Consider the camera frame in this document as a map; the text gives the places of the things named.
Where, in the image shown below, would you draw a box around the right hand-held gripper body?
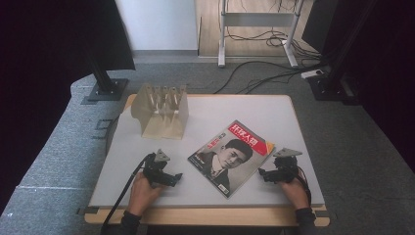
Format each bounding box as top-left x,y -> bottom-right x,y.
273,147 -> 303,184

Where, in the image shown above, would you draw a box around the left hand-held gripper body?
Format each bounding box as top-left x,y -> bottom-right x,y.
142,149 -> 171,189

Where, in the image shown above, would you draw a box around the portrait cover magazine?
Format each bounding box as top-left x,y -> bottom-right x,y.
187,119 -> 276,200

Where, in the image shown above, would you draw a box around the person's right hand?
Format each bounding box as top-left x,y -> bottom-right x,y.
281,177 -> 310,211

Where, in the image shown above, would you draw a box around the person's left hand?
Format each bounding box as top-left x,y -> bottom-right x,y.
126,171 -> 164,217

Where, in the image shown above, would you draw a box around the wooden slotted rack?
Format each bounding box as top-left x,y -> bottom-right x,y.
130,83 -> 190,141

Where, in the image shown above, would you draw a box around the wooden table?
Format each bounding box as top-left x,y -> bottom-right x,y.
83,93 -> 331,227

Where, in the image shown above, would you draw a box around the grey table mat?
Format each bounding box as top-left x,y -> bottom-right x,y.
88,94 -> 326,209

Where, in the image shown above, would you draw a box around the black metal stand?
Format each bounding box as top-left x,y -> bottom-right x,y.
306,0 -> 380,106
86,48 -> 130,103

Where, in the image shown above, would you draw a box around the white power strip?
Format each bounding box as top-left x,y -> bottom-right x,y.
300,69 -> 325,80

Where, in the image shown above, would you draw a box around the dark curtain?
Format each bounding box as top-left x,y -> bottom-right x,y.
0,0 -> 137,214
301,0 -> 415,174

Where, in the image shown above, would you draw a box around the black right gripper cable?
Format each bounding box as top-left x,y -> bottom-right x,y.
295,165 -> 313,208

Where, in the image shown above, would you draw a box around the long black floor cable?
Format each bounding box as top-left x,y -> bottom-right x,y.
212,60 -> 327,95

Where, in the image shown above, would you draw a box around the tangled black floor cables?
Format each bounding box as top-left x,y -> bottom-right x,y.
225,0 -> 324,62

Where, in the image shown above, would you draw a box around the white desk frame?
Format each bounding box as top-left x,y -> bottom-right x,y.
217,0 -> 306,69

